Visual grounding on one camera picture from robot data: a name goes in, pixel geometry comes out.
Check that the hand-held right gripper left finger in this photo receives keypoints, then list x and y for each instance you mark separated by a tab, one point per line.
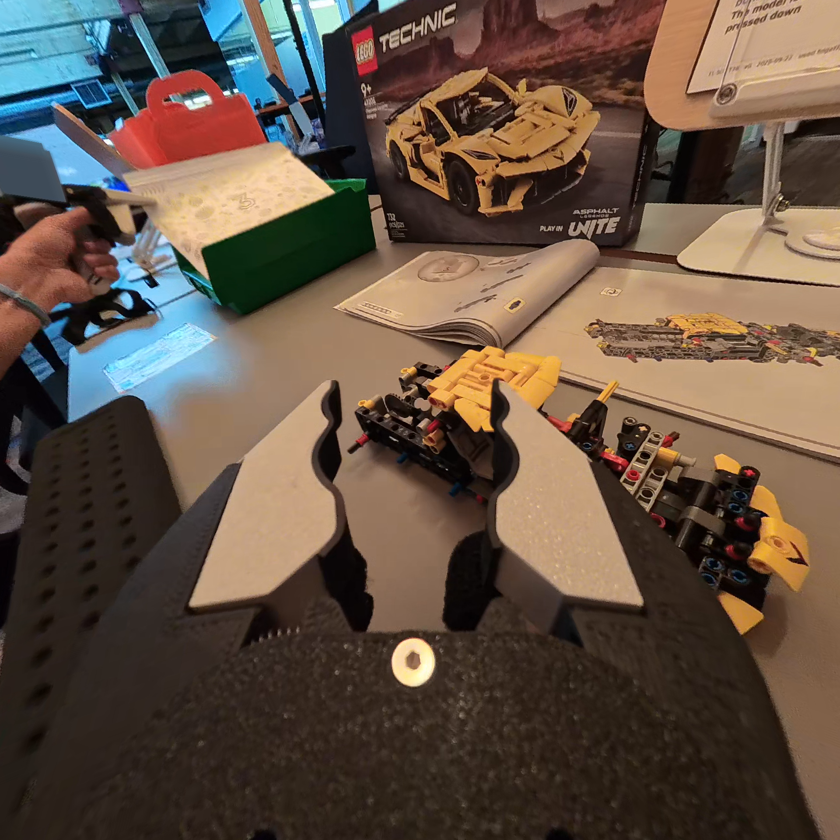
262	525

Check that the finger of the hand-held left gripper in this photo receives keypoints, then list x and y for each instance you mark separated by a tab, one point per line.
134	207

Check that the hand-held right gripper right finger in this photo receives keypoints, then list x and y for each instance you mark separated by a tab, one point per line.
564	525

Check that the white printed paper bag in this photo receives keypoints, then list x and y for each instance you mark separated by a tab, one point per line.
229	197

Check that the green box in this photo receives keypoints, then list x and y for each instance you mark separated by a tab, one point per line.
282	262

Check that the yellow black toy brick car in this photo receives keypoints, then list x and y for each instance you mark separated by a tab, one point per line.
722	512

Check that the instruction booklet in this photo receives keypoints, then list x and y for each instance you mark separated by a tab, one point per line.
656	367

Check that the grey desk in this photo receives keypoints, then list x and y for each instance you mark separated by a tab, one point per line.
262	367

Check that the person's left hand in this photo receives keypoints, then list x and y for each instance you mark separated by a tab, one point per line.
39	256

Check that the wood edged grey board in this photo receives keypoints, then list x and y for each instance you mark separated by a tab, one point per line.
85	134

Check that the red box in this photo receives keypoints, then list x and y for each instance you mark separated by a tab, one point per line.
197	131

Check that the grey wristband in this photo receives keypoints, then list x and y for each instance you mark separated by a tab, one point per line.
26	303

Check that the colourful sticker sheet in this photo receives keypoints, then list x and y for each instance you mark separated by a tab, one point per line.
157	358

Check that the black perforated pad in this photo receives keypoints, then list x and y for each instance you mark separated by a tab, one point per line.
85	525

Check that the toy car set box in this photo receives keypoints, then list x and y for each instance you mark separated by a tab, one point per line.
426	216

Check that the white document stand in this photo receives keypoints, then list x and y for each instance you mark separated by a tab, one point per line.
741	249

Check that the printed paper sheet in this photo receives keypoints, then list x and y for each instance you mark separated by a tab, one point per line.
774	39

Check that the black plastic frame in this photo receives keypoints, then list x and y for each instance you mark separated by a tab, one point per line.
111	315

